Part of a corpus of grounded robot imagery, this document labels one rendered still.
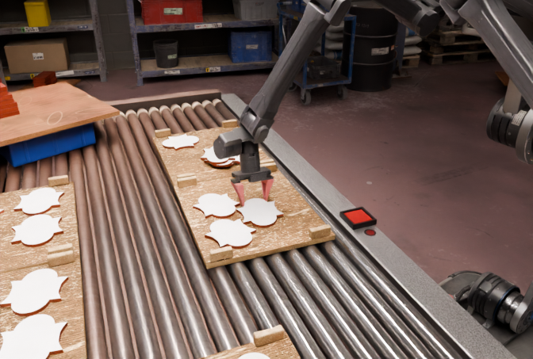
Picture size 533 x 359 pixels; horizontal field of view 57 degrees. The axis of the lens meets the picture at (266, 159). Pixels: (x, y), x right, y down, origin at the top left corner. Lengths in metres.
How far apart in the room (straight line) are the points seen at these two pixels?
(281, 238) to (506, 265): 1.90
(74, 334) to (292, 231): 0.58
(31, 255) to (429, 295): 0.96
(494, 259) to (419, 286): 1.81
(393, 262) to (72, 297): 0.76
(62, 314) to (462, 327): 0.84
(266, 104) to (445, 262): 1.85
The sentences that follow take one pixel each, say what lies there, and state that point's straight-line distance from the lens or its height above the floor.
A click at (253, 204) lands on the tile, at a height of 0.95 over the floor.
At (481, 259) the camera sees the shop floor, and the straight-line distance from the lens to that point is 2.99.
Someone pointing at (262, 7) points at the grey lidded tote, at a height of 0.78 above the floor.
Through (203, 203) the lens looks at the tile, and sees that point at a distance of 1.43.
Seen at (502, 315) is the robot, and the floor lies 0.34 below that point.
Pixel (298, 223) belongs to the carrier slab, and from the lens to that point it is 1.35.
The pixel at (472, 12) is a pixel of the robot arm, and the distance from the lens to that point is 1.02.
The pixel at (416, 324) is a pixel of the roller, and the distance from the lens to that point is 1.14.
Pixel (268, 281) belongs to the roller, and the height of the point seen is 0.92.
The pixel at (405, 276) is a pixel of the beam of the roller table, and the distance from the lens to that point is 1.25.
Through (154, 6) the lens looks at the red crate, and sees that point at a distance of 5.67.
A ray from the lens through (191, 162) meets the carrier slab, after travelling 1.69.
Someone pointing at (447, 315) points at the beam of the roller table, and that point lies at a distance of 1.17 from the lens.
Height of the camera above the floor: 1.68
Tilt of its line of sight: 26 degrees down
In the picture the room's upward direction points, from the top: straight up
